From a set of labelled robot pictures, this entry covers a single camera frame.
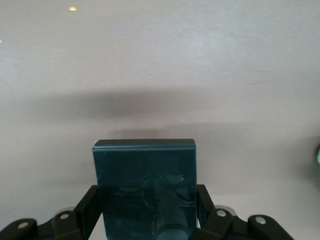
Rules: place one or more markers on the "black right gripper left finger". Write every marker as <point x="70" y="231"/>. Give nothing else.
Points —
<point x="65" y="225"/>

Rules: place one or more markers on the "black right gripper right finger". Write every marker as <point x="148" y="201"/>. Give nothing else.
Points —
<point x="225" y="227"/>

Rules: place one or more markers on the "black phone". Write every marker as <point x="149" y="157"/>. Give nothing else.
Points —
<point x="145" y="170"/>

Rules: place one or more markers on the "green dinosaur plush toy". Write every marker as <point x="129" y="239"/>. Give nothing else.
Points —
<point x="318" y="155"/>

